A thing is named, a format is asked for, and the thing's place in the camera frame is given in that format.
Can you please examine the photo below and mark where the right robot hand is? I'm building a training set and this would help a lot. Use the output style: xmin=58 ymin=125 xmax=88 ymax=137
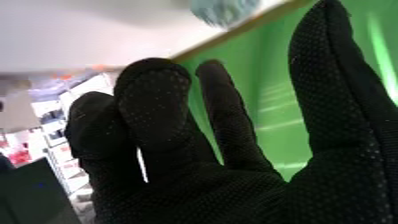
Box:
xmin=62 ymin=0 xmax=398 ymax=224

